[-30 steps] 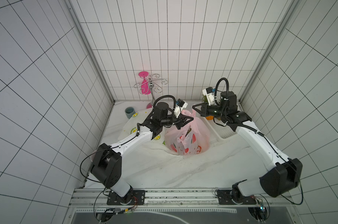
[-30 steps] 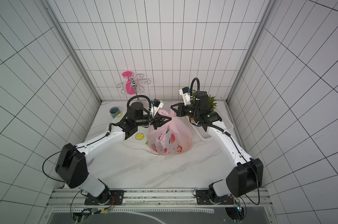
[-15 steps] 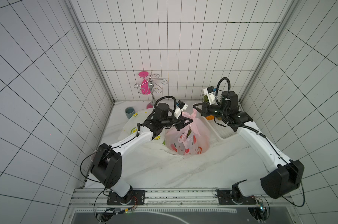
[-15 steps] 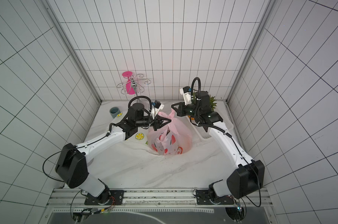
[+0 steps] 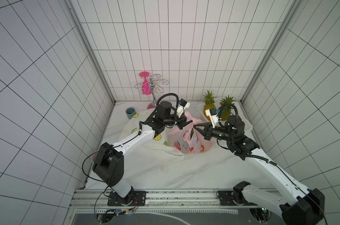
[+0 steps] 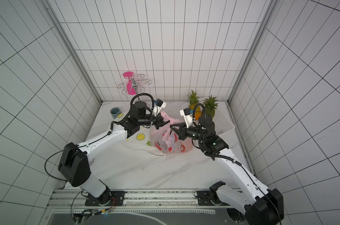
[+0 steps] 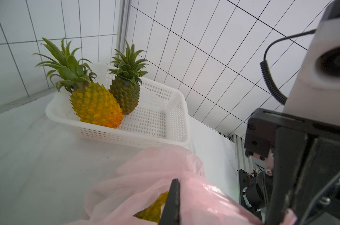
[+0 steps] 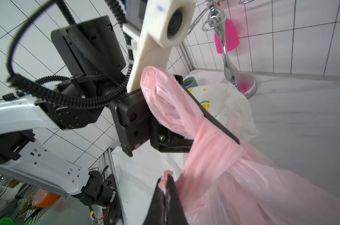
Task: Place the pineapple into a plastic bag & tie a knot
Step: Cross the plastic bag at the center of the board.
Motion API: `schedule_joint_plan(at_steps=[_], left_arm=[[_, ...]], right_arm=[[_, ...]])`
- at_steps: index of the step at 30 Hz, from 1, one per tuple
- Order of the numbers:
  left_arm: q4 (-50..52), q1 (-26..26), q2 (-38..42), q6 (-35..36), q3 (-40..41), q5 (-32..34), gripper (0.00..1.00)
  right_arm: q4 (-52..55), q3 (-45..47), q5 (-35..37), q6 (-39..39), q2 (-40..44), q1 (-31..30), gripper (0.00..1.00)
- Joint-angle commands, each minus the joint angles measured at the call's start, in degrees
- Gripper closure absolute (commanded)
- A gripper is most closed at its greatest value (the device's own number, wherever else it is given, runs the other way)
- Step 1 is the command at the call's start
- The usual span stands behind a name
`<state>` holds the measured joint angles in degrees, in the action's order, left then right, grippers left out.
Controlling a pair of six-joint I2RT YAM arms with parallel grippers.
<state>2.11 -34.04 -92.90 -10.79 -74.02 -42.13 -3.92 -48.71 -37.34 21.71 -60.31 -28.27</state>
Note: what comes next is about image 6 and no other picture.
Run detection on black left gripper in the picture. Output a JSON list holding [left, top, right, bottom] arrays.
[[138, 112, 173, 129]]

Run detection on pink plastic bag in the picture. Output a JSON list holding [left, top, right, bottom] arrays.
[[149, 112, 192, 154]]

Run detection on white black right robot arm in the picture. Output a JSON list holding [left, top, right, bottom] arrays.
[[170, 108, 284, 225]]

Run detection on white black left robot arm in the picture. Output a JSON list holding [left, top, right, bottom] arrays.
[[58, 99, 170, 205]]

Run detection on white plastic bag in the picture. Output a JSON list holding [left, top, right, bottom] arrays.
[[124, 127, 165, 157]]

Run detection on orange yellow pineapple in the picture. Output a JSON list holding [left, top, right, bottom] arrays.
[[187, 90, 202, 121]]

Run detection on yellow green pineapple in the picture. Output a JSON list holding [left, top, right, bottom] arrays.
[[203, 95, 218, 118]]

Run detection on white plastic perforated basket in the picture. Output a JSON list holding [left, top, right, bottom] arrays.
[[181, 101, 235, 135]]

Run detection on pink silver cup stand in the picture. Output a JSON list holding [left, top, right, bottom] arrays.
[[117, 71, 152, 99]]

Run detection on teal green cup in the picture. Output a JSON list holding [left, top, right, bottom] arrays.
[[110, 107, 123, 119]]

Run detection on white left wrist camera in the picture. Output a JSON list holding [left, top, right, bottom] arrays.
[[153, 98, 166, 116]]

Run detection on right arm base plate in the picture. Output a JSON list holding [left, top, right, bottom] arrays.
[[193, 190, 229, 206]]

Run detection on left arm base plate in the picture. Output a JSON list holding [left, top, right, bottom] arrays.
[[85, 191, 126, 207]]

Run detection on aluminium mounting rail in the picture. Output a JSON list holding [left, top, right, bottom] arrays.
[[47, 188, 272, 210]]

